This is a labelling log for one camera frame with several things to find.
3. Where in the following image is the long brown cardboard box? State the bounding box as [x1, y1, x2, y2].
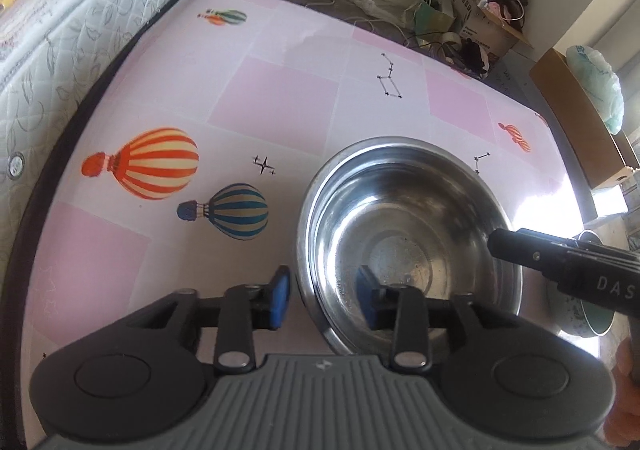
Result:
[529, 47, 640, 190]

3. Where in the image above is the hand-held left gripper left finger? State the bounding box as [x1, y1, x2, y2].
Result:
[122, 265, 292, 377]

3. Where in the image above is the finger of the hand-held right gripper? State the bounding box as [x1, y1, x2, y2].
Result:
[487, 228, 586, 276]

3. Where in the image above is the green patterned ceramic bowl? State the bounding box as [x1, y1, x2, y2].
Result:
[547, 229, 617, 338]

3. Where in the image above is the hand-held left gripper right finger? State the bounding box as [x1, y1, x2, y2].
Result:
[356, 266, 501, 375]

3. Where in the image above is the person's right hand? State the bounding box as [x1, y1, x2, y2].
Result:
[603, 337, 640, 446]

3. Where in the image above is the pale green plastic bag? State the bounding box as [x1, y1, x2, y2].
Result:
[566, 44, 626, 135]

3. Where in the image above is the green paper bag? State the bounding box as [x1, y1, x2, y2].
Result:
[406, 0, 457, 37]

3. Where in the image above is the white quilted mattress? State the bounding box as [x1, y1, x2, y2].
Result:
[0, 0, 261, 281]

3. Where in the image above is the open cardboard box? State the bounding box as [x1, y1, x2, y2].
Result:
[447, 0, 535, 62]

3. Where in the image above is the grey carton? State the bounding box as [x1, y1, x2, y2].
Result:
[590, 182, 632, 221]

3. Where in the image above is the dark cloth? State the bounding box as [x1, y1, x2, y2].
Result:
[459, 37, 497, 79]

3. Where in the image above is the deep steel bowl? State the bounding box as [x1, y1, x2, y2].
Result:
[296, 137, 524, 356]

